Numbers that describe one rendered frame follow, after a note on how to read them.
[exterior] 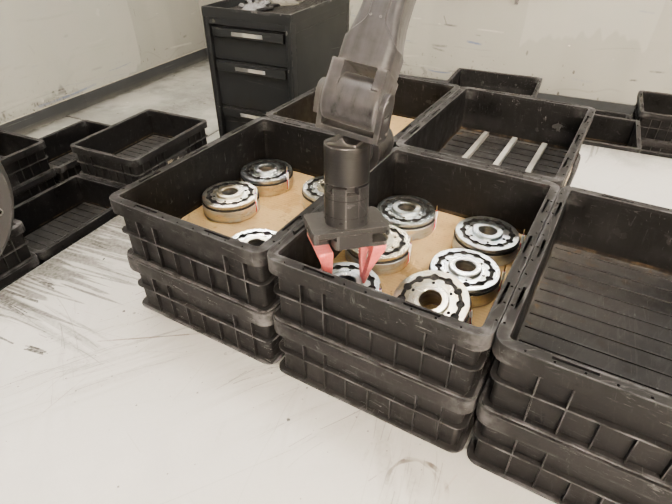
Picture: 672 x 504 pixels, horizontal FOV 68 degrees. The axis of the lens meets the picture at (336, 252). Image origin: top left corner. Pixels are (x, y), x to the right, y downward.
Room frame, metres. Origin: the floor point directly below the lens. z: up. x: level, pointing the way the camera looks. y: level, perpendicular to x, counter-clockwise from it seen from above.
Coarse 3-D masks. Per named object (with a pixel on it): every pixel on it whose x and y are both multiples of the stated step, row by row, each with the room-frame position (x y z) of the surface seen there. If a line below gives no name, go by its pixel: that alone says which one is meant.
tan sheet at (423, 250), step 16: (448, 224) 0.75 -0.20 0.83; (416, 240) 0.70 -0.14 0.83; (432, 240) 0.70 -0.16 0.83; (448, 240) 0.70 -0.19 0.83; (336, 256) 0.65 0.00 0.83; (416, 256) 0.65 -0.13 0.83; (432, 256) 0.65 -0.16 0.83; (400, 272) 0.61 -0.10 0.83; (416, 272) 0.61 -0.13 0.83; (384, 288) 0.57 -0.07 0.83; (432, 304) 0.54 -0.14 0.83; (480, 320) 0.51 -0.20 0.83
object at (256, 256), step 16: (240, 128) 0.94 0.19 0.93; (304, 128) 0.95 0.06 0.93; (208, 144) 0.87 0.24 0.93; (176, 160) 0.80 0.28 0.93; (144, 176) 0.74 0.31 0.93; (160, 176) 0.75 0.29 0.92; (128, 192) 0.69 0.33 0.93; (112, 208) 0.67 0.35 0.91; (128, 208) 0.64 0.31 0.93; (144, 208) 0.64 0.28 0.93; (144, 224) 0.63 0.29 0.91; (160, 224) 0.61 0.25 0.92; (176, 224) 0.60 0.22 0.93; (192, 224) 0.59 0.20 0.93; (288, 224) 0.59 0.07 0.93; (192, 240) 0.58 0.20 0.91; (208, 240) 0.57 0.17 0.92; (224, 240) 0.56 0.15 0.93; (272, 240) 0.55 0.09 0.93; (240, 256) 0.54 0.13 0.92; (256, 256) 0.53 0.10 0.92
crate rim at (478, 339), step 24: (480, 168) 0.77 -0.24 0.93; (552, 192) 0.69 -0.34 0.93; (288, 240) 0.55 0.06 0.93; (528, 240) 0.57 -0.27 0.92; (288, 264) 0.50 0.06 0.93; (312, 288) 0.48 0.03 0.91; (336, 288) 0.46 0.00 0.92; (360, 288) 0.45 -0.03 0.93; (504, 288) 0.46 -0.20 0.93; (384, 312) 0.43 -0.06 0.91; (408, 312) 0.42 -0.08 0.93; (432, 312) 0.41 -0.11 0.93; (504, 312) 0.42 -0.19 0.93; (456, 336) 0.39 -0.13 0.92; (480, 336) 0.38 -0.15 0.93
